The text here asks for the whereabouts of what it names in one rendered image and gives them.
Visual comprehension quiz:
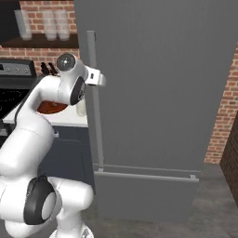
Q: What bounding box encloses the grey fridge door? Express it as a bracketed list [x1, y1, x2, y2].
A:
[73, 0, 238, 173]

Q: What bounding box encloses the dark blue drawer front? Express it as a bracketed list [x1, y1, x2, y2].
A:
[51, 125, 90, 141]

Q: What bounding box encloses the black and grey stove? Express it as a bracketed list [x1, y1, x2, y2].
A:
[0, 58, 38, 138]

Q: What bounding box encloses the grey freezer drawer handle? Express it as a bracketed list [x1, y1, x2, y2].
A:
[93, 170, 200, 184]

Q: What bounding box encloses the dark wooden wall shelf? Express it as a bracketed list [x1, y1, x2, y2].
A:
[0, 33, 80, 49]

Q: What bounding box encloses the black range hood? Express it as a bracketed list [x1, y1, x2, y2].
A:
[0, 0, 22, 45]

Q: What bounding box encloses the dark blue cupboard door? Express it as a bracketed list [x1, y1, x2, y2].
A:
[38, 139, 95, 189]

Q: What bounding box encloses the dark knife block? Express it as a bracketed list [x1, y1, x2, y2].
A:
[39, 61, 60, 77]

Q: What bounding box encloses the grey fridge door handle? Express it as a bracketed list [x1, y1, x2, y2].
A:
[86, 30, 105, 173]

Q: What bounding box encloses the red-brown bowl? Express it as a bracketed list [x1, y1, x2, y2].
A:
[36, 99, 69, 115]

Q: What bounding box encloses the glass of lemonade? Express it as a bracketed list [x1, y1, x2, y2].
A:
[75, 95, 88, 118]

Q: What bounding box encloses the clear drinking glass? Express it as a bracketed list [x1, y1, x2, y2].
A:
[41, 9, 59, 42]
[55, 9, 72, 42]

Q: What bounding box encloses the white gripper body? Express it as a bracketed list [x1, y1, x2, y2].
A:
[92, 68, 108, 88]

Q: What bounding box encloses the grey freezer drawer front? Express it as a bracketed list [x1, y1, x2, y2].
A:
[93, 170, 200, 225]

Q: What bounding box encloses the tall clear glass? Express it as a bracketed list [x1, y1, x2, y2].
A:
[13, 8, 33, 42]

